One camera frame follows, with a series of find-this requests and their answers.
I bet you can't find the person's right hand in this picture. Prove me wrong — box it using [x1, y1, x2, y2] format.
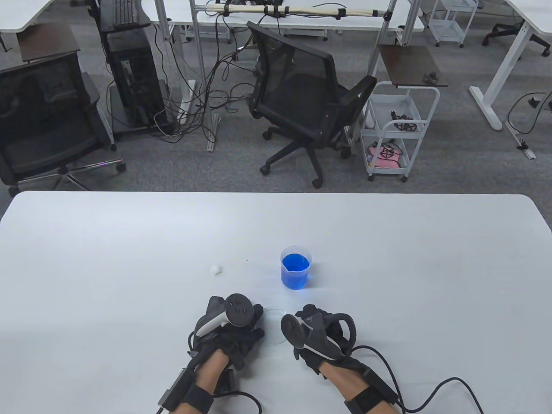
[293, 304, 370, 378]

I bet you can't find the person's left hand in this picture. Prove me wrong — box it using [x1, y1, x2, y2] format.
[186, 295, 265, 371]

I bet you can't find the clear culture dish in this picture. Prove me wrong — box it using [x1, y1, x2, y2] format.
[260, 305, 289, 345]

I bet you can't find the beaker of blue dye solution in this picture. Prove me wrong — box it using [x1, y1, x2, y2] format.
[280, 245, 312, 290]

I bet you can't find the person's left forearm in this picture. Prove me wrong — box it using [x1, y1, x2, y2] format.
[170, 349, 229, 414]

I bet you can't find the person's right forearm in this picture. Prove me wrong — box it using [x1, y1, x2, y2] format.
[321, 362, 401, 414]

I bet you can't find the black white left hand controller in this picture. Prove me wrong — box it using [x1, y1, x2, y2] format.
[195, 294, 254, 336]

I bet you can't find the black white hand controller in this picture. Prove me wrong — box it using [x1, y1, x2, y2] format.
[281, 313, 357, 362]
[195, 294, 254, 336]

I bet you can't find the black right wrist sensor unit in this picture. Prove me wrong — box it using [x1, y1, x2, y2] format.
[344, 367, 401, 414]

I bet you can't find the black wrist sensor unit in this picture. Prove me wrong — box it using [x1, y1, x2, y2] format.
[344, 367, 401, 414]
[156, 366, 236, 411]

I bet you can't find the black white right hand controller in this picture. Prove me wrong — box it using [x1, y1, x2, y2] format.
[281, 313, 357, 362]

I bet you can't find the black left wrist sensor unit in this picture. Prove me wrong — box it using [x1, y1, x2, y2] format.
[156, 366, 236, 411]

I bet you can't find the pink cloth item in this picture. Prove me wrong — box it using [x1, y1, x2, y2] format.
[367, 142, 410, 169]

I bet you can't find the white power strip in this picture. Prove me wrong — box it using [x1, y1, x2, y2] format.
[178, 80, 197, 125]

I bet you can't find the white utility cart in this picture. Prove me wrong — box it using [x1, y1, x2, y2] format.
[359, 81, 440, 182]

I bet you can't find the grey computer stand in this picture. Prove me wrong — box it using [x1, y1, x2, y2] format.
[107, 80, 177, 139]

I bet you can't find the black mesh office chair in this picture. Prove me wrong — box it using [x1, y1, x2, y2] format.
[246, 21, 378, 189]

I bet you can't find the black computer tower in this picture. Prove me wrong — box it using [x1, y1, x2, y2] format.
[105, 26, 168, 130]

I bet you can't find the black chair with chrome base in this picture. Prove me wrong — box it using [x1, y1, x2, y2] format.
[0, 54, 127, 198]

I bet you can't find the brown side table top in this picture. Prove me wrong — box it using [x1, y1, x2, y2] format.
[378, 44, 448, 89]

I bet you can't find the long white desk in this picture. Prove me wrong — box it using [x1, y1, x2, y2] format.
[140, 0, 425, 33]

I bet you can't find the beige padded rod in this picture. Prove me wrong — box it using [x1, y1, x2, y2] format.
[207, 3, 387, 19]

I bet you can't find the dark brown side table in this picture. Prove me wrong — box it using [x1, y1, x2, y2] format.
[16, 22, 81, 63]

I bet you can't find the white desk with white leg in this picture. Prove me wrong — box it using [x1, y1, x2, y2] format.
[469, 0, 552, 131]

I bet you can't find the black chair base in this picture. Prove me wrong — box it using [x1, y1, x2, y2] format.
[482, 22, 552, 56]

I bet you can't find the white desk with curved edge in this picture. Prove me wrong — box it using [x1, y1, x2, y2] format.
[0, 0, 102, 33]

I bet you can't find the black right glove cable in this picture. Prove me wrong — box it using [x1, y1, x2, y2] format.
[350, 345, 486, 414]

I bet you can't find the black glove cable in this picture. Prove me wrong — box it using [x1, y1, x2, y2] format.
[224, 388, 262, 414]
[350, 345, 486, 414]

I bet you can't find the black left glove cable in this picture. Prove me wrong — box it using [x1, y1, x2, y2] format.
[224, 388, 262, 414]

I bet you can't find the tangle of black floor cables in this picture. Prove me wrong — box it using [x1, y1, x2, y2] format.
[153, 26, 268, 143]

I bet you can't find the black wire frame object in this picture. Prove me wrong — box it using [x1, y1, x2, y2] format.
[390, 111, 421, 131]

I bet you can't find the aluminium floor rail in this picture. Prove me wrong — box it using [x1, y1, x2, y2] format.
[505, 121, 536, 160]

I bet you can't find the black looped floor cable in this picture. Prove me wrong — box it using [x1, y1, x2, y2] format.
[507, 90, 552, 135]

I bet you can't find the small white wire cart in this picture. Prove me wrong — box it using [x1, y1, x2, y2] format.
[428, 0, 479, 48]

